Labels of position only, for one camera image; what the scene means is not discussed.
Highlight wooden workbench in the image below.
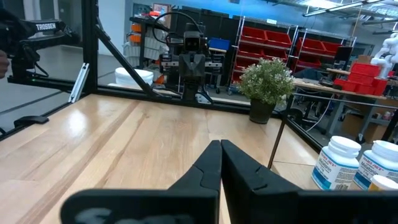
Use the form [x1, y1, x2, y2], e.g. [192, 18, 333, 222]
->
[292, 67, 398, 144]

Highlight large white supplement bottle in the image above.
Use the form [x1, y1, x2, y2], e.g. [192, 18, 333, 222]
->
[311, 135, 363, 191]

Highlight potted green plant black pot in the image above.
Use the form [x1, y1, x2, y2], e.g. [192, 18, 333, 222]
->
[238, 57, 295, 124]

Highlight silver aluminium profile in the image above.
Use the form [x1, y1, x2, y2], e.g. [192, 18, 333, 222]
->
[68, 62, 90, 104]

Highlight wooden shelf black metal frame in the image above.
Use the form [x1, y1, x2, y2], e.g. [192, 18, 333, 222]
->
[267, 92, 398, 191]

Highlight cardboard box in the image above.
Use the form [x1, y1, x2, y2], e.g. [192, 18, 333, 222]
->
[341, 112, 389, 144]

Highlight black table clamp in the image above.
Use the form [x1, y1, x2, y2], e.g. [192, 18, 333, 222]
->
[13, 115, 50, 128]

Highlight white round tub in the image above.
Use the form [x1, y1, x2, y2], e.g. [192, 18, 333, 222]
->
[114, 67, 154, 88]

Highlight white robot figure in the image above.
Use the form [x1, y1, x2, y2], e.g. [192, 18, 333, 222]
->
[370, 32, 398, 79]

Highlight metal rack red bins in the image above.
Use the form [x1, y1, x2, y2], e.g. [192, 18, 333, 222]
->
[227, 16, 299, 94]
[287, 27, 358, 74]

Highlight black aluminium table frame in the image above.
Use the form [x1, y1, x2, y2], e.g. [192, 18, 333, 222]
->
[0, 0, 324, 153]

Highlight person's hand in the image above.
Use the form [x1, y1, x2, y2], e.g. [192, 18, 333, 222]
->
[0, 50, 11, 79]

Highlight black robot manipulator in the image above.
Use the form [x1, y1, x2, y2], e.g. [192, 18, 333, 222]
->
[0, 8, 80, 78]

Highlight long ceiling light strip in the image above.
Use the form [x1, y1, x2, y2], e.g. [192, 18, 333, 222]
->
[302, 0, 385, 17]

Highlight grey rack orange bins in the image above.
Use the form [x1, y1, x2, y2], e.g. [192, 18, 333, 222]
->
[123, 11, 170, 71]

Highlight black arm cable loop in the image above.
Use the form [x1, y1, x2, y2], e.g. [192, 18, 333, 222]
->
[151, 11, 203, 45]

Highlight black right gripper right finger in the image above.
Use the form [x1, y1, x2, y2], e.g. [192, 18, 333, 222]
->
[221, 139, 398, 224]

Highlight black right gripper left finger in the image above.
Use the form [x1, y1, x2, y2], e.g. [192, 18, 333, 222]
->
[60, 139, 222, 224]

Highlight orange pill bottle white cap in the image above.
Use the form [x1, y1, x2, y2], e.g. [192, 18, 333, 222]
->
[368, 174, 398, 192]

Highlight white melatonin bottle blue label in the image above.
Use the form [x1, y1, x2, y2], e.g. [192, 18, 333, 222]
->
[353, 139, 398, 190]

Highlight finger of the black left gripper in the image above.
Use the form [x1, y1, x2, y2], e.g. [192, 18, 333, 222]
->
[181, 55, 193, 77]
[192, 55, 203, 77]

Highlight blue plastic bin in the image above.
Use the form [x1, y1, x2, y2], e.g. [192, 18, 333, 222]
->
[207, 37, 231, 51]

